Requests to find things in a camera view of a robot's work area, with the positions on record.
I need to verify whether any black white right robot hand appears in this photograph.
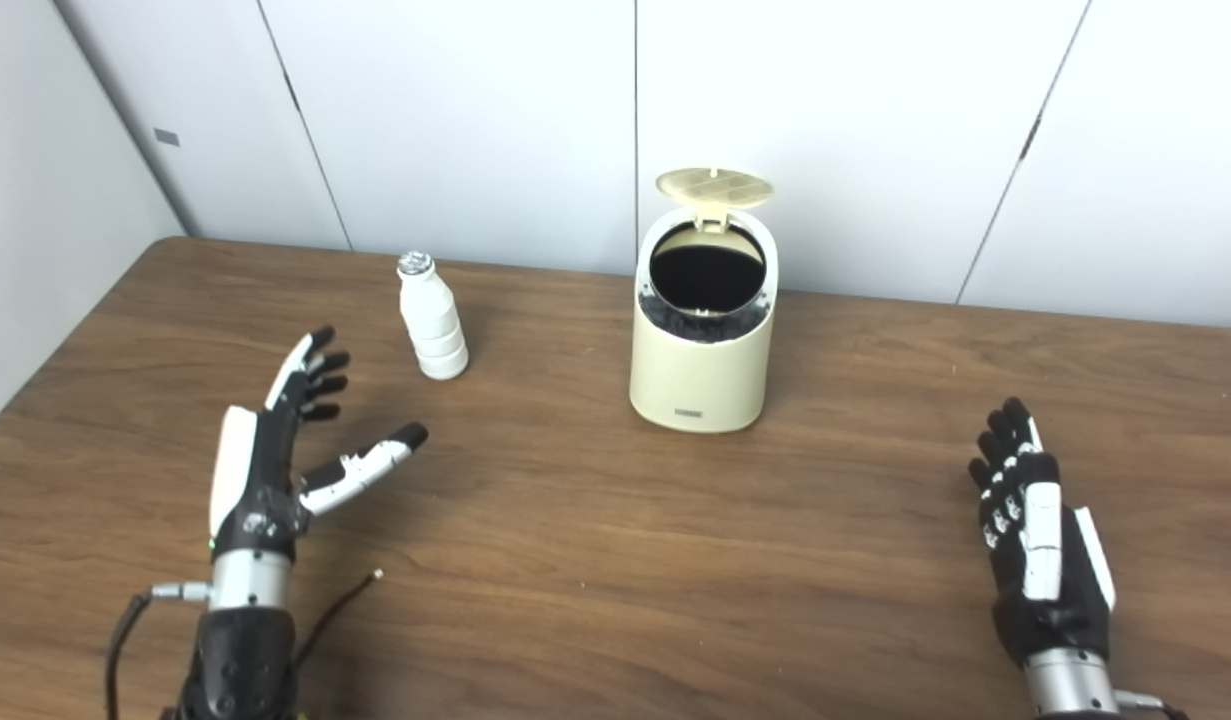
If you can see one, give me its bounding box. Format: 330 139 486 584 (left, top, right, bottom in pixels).
968 397 1117 666

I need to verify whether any thin dark loose wire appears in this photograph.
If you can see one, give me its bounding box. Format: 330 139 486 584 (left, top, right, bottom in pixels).
293 569 384 671

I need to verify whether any cream round bin lid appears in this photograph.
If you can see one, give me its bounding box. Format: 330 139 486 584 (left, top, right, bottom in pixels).
655 167 776 233

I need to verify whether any cream-colored bin body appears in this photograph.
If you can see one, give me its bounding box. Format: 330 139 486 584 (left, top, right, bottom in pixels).
629 207 779 434

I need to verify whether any small white plastic bottle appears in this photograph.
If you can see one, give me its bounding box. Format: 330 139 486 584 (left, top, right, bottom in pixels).
396 251 470 381

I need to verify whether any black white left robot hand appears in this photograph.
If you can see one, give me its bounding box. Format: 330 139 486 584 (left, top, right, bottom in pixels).
208 326 429 561

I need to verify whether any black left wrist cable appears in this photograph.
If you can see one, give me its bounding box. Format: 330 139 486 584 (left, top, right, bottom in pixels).
105 583 214 720

